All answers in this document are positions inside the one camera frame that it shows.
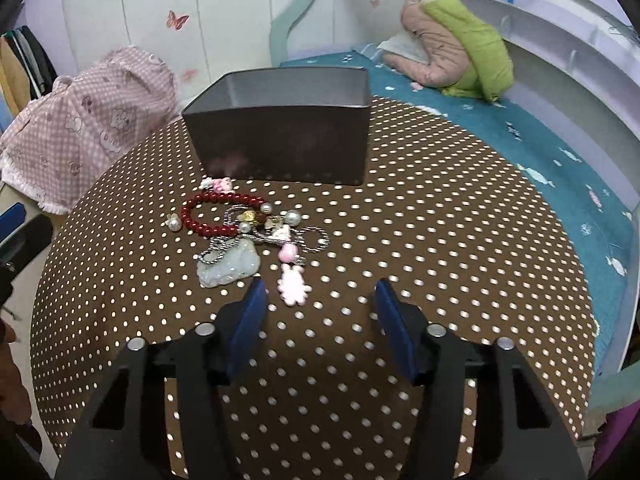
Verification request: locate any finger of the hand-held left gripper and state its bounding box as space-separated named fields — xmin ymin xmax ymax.
xmin=0 ymin=214 xmax=53 ymax=273
xmin=0 ymin=202 xmax=25 ymax=248

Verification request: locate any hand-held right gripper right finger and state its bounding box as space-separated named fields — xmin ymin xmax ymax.
xmin=375 ymin=279 xmax=588 ymax=480

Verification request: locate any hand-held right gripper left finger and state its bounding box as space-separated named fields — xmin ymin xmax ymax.
xmin=54 ymin=277 xmax=271 ymax=480

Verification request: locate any pink rabbit charm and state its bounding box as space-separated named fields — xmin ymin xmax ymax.
xmin=276 ymin=242 xmax=310 ymax=307

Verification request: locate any red bead bracelet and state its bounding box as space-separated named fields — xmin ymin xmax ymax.
xmin=180 ymin=191 xmax=273 ymax=237

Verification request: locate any grey metal box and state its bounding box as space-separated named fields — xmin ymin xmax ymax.
xmin=181 ymin=66 xmax=373 ymax=187

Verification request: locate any person's left hand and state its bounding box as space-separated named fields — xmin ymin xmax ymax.
xmin=0 ymin=320 xmax=32 ymax=428

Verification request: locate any round polka dot table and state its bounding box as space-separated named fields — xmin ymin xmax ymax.
xmin=29 ymin=95 xmax=598 ymax=480

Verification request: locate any pink checked cloth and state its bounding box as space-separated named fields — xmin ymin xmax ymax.
xmin=0 ymin=45 xmax=183 ymax=216

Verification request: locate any row of hanging clothes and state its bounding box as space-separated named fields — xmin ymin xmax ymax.
xmin=0 ymin=25 xmax=58 ymax=116

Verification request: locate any blue candy print bed sheet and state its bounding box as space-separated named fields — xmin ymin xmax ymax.
xmin=280 ymin=42 xmax=636 ymax=366

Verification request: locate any purple cloth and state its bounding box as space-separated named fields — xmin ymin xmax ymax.
xmin=587 ymin=400 xmax=640 ymax=478

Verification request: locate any white wardrobe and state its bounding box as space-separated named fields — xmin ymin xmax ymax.
xmin=50 ymin=0 xmax=281 ymax=111

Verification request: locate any white pillow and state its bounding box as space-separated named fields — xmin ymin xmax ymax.
xmin=377 ymin=32 xmax=431 ymax=63

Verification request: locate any pink and green folded quilt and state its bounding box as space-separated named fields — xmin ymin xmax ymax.
xmin=382 ymin=0 xmax=516 ymax=102

